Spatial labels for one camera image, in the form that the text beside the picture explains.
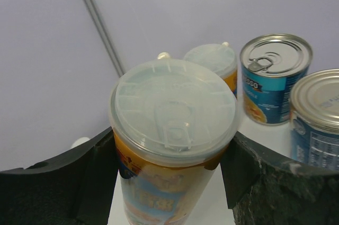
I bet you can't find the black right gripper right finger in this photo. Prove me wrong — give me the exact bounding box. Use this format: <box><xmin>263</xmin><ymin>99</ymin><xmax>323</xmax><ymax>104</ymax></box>
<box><xmin>221</xmin><ymin>132</ymin><xmax>338</xmax><ymax>224</ymax></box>

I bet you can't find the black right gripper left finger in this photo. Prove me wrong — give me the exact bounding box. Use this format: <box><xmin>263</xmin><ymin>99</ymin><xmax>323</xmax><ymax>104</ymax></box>
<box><xmin>1</xmin><ymin>128</ymin><xmax>118</xmax><ymax>224</ymax></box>

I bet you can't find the blue soup can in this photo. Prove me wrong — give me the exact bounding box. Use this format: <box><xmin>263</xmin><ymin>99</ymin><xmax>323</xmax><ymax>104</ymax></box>
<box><xmin>289</xmin><ymin>69</ymin><xmax>338</xmax><ymax>171</ymax></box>
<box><xmin>239</xmin><ymin>33</ymin><xmax>313</xmax><ymax>125</ymax></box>

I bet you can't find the white lid orange can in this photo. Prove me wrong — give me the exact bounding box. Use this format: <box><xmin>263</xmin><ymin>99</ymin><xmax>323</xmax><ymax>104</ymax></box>
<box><xmin>183</xmin><ymin>42</ymin><xmax>238</xmax><ymax>97</ymax></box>

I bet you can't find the white cube counter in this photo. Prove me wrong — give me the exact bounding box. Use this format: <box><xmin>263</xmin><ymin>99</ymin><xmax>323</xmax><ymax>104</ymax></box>
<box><xmin>108</xmin><ymin>118</ymin><xmax>291</xmax><ymax>225</ymax></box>

